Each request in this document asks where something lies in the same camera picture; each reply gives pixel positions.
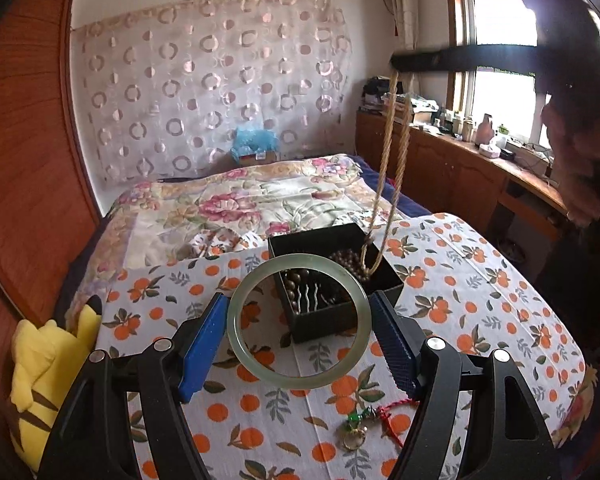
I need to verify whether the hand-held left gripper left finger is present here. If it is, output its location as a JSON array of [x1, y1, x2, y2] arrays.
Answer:
[[37, 291, 231, 480]]

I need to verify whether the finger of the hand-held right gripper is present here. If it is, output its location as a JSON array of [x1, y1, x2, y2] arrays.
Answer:
[[390, 44, 546, 74]]

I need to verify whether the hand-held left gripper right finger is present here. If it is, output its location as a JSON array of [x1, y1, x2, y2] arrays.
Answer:
[[367, 290, 563, 480]]

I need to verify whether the pale green jade bangle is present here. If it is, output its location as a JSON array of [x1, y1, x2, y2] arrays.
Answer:
[[226, 254, 370, 390]]

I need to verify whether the black square box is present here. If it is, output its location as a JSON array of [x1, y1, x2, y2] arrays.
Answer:
[[267, 222, 405, 345]]

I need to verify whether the brown wooden bead bracelet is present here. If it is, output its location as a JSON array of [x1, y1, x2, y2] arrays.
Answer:
[[328, 247, 378, 282]]

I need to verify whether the metal hair comb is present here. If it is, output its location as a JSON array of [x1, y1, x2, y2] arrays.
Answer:
[[280, 269, 343, 313]]

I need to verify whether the beige bead necklace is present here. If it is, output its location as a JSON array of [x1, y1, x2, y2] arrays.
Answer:
[[361, 72, 414, 281]]

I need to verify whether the person's right hand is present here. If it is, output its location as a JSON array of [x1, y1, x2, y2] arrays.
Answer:
[[540, 102, 600, 227]]

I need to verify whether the row of small bottles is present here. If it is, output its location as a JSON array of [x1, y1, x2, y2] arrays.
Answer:
[[432, 110, 476, 136]]

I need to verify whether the pink bottle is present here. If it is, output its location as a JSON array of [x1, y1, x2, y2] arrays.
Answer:
[[475, 113, 496, 146]]

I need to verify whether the white window curtain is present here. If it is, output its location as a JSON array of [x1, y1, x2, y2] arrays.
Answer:
[[385, 0, 422, 51]]

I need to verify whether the orange fruit print cloth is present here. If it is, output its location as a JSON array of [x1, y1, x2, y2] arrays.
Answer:
[[92, 212, 588, 480]]

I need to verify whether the wooden side cabinet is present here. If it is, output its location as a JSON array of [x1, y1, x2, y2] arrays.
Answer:
[[355, 110, 576, 241]]

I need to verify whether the floral quilt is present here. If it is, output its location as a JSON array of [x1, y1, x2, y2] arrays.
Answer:
[[65, 154, 411, 321]]

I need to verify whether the dark blue bed sheet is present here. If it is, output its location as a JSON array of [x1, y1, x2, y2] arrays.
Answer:
[[357, 155, 412, 221]]

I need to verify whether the yellow plush toy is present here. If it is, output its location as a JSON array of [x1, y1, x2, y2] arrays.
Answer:
[[7, 295, 103, 473]]

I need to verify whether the small cardboard box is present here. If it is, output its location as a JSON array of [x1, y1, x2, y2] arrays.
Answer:
[[232, 149, 280, 163]]

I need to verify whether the dark clothing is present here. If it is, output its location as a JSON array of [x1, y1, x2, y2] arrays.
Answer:
[[545, 160, 600, 361]]

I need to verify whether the blue plastic bag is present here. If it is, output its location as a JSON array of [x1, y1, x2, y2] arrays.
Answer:
[[230, 126, 280, 158]]

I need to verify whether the wooden wardrobe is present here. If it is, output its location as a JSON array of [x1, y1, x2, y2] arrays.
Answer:
[[0, 0, 103, 480]]

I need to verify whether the wooden frame window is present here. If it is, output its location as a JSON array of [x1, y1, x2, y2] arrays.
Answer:
[[445, 0, 600, 146]]

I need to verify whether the red cord charm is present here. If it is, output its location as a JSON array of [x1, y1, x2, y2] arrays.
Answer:
[[346, 396, 417, 443]]

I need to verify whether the circle pattern wall cloth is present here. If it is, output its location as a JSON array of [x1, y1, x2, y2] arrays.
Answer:
[[70, 0, 353, 191]]

